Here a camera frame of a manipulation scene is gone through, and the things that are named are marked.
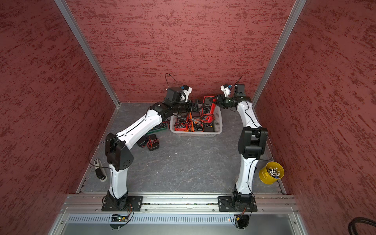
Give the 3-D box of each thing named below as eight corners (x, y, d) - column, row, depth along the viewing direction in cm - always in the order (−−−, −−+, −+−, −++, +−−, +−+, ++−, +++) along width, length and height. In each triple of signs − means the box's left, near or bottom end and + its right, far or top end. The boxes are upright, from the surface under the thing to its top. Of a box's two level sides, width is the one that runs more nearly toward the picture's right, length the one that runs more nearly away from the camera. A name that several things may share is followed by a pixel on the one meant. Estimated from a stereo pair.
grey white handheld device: (103, 182, 83) (98, 180, 79) (96, 164, 90) (91, 161, 86) (108, 179, 84) (104, 176, 80) (100, 161, 91) (96, 158, 87)
